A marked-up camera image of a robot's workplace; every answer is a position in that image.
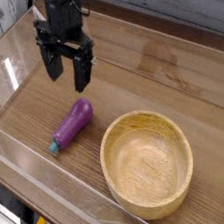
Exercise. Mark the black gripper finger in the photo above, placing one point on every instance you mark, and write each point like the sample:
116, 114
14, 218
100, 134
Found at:
52, 60
82, 65

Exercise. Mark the clear acrylic tray wall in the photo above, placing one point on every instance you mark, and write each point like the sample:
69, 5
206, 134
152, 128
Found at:
52, 191

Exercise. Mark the brown wooden bowl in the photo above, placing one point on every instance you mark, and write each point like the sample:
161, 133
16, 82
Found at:
147, 163

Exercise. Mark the purple toy eggplant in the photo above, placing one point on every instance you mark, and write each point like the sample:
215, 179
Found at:
80, 115

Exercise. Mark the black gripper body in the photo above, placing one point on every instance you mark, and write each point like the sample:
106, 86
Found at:
63, 28

